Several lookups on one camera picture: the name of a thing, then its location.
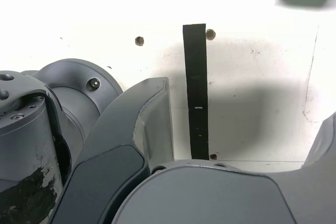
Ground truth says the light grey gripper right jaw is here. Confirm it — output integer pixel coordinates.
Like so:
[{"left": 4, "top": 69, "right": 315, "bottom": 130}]
[{"left": 111, "top": 111, "right": 336, "bottom": 224}]

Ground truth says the black tape strip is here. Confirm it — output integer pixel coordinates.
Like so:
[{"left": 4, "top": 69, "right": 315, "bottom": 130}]
[{"left": 182, "top": 23, "right": 210, "bottom": 161}]

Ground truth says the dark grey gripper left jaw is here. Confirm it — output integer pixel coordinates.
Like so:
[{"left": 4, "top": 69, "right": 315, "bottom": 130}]
[{"left": 49, "top": 76, "right": 175, "bottom": 224}]

